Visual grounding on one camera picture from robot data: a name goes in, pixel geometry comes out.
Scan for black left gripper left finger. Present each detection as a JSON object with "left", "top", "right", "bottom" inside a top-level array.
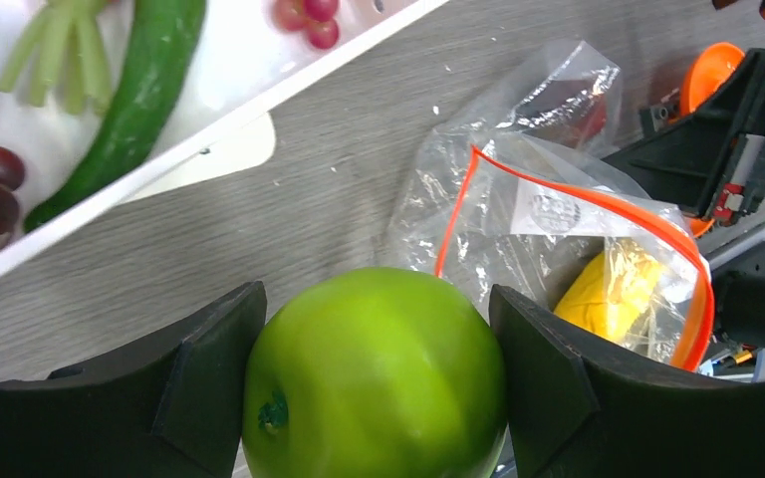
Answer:
[{"left": 0, "top": 282, "right": 267, "bottom": 477}]

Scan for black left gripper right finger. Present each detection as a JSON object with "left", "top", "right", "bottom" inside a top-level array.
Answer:
[{"left": 489, "top": 285, "right": 765, "bottom": 477}]

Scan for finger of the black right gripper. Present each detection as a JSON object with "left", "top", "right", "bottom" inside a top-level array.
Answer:
[{"left": 604, "top": 48, "right": 765, "bottom": 218}]

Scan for yellow fake banana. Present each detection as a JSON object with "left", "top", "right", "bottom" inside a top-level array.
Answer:
[{"left": 553, "top": 238, "right": 664, "bottom": 345}]

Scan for clear zip top bag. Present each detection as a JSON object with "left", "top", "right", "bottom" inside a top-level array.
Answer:
[{"left": 380, "top": 40, "right": 714, "bottom": 371}]

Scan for green fake apple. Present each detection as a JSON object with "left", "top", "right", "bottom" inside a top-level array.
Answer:
[{"left": 241, "top": 268, "right": 507, "bottom": 477}]

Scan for white plastic basket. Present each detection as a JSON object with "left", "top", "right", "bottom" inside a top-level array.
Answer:
[{"left": 0, "top": 1, "right": 435, "bottom": 277}]

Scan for orange fake carrot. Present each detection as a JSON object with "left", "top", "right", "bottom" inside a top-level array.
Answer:
[{"left": 0, "top": 0, "right": 114, "bottom": 117}]

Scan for green fake chili pepper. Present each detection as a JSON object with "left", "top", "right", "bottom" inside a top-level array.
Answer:
[{"left": 24, "top": 0, "right": 208, "bottom": 233}]

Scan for pink fake grapes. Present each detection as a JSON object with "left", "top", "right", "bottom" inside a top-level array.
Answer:
[{"left": 272, "top": 0, "right": 341, "bottom": 50}]

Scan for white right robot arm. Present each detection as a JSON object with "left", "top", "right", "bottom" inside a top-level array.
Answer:
[{"left": 607, "top": 43, "right": 765, "bottom": 348}]

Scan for dark red fake plum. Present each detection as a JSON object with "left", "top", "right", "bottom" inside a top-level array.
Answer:
[{"left": 514, "top": 79, "right": 608, "bottom": 148}]

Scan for orange S-shaped track piece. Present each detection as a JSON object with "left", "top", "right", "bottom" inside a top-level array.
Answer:
[{"left": 639, "top": 41, "right": 747, "bottom": 239}]

